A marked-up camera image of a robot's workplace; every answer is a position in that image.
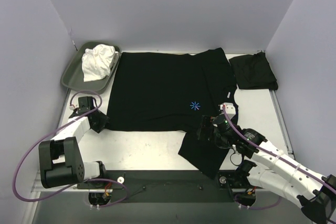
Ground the grey plastic tray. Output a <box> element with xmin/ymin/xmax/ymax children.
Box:
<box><xmin>60</xmin><ymin>41</ymin><xmax>122</xmax><ymax>94</ymax></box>

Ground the black t shirt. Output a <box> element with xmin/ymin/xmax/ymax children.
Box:
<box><xmin>106</xmin><ymin>48</ymin><xmax>237</xmax><ymax>179</ymax></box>
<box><xmin>229</xmin><ymin>51</ymin><xmax>278</xmax><ymax>90</ymax></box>

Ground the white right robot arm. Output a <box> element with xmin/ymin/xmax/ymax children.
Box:
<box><xmin>197</xmin><ymin>114</ymin><xmax>335</xmax><ymax>223</ymax></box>

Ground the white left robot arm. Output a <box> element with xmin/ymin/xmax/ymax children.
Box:
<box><xmin>38</xmin><ymin>96</ymin><xmax>109</xmax><ymax>188</ymax></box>

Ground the crumpled white t shirt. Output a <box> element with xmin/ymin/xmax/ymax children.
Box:
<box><xmin>81</xmin><ymin>44</ymin><xmax>119</xmax><ymax>82</ymax></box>

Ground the folded black t shirt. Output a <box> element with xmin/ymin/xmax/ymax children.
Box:
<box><xmin>229</xmin><ymin>51</ymin><xmax>278</xmax><ymax>90</ymax></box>

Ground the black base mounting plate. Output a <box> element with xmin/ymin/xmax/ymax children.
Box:
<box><xmin>77</xmin><ymin>170</ymin><xmax>253</xmax><ymax>203</ymax></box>

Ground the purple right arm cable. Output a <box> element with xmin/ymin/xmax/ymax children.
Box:
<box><xmin>222</xmin><ymin>104</ymin><xmax>336</xmax><ymax>210</ymax></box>

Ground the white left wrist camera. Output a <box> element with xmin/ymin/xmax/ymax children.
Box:
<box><xmin>69</xmin><ymin>104</ymin><xmax>79</xmax><ymax>112</ymax></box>

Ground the aluminium front rail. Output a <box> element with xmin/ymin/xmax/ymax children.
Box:
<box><xmin>40</xmin><ymin>170</ymin><xmax>253</xmax><ymax>189</ymax></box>

